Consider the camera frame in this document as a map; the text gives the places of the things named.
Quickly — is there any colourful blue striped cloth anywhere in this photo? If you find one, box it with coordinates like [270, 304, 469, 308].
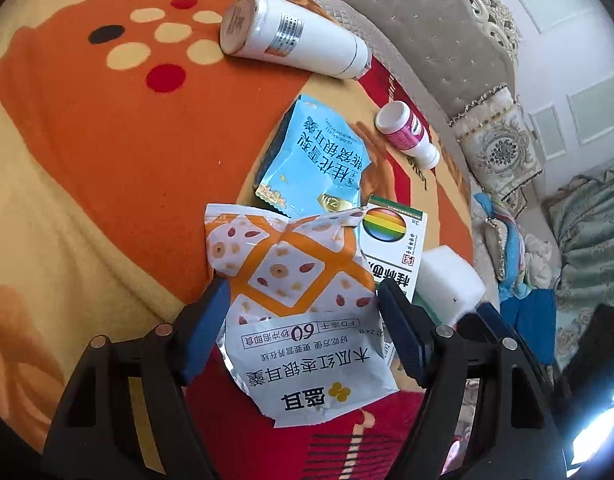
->
[473, 192, 531, 302]

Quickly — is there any small pink label bottle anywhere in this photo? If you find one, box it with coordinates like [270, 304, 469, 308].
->
[374, 101, 441, 170]

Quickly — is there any embroidered beige cushion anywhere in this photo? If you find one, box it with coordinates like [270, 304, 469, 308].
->
[449, 84, 542, 200]

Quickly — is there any orange red patterned blanket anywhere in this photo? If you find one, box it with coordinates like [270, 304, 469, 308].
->
[0, 0, 473, 479]

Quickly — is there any white foam block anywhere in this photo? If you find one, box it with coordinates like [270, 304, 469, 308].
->
[415, 245, 486, 325]

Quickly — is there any orange white snack packet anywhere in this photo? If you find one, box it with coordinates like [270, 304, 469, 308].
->
[204, 204, 397, 428]

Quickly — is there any blue cushion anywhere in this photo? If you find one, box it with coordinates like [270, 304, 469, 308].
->
[500, 288, 557, 365]

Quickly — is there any blue snack packet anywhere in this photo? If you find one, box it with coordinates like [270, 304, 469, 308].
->
[253, 94, 370, 219]

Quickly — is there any rainbow logo medicine box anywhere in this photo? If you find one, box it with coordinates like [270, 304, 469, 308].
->
[357, 194, 430, 366]

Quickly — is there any white thermos bottle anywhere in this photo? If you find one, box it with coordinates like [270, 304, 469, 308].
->
[219, 0, 372, 79]

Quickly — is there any green patterned curtain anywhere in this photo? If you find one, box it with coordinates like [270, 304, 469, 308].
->
[547, 166, 614, 370]

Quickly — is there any beige tufted sofa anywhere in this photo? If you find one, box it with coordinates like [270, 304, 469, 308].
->
[289, 0, 560, 278]

